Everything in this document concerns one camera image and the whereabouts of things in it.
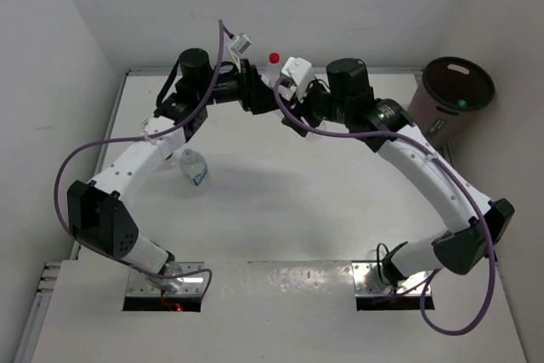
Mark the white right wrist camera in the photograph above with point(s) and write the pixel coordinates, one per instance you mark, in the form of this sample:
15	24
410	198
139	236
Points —
300	72

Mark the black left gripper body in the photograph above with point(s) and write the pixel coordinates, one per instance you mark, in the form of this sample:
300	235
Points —
228	88

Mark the brown bin black rim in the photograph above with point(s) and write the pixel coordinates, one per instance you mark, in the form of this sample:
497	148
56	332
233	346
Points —
444	81

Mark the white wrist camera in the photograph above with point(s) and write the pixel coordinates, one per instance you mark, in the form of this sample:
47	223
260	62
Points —
300	72
238	46

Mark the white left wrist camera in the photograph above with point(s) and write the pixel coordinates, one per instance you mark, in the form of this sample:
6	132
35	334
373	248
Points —
238	46

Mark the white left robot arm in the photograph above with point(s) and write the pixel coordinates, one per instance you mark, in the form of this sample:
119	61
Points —
98	217

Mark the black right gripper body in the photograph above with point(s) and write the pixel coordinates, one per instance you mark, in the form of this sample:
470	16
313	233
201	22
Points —
317	101

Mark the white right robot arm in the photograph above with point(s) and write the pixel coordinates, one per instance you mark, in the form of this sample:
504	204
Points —
472	219

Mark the red cap labelled bottle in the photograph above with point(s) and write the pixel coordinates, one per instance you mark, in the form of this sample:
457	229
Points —
272	70

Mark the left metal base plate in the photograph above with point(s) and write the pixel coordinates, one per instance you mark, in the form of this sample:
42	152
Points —
142	286

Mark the blue label clear bottle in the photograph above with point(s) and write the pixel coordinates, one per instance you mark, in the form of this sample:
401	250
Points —
194	167

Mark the green plastic bottle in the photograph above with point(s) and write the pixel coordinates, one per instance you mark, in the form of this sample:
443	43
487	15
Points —
461	103

